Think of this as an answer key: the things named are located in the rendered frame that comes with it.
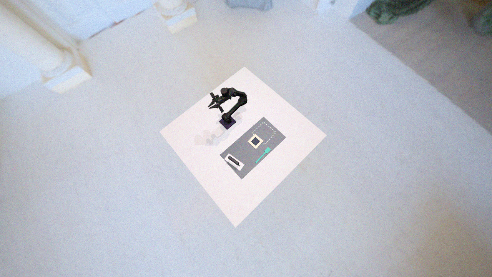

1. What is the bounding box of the turquoise small trowel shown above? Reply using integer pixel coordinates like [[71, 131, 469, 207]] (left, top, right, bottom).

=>
[[255, 147, 271, 163]]

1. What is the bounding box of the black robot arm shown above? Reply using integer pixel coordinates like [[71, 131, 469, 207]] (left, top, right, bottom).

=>
[[220, 87, 247, 124]]

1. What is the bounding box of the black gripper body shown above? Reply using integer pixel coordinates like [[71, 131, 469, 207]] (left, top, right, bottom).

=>
[[210, 92, 225, 113]]

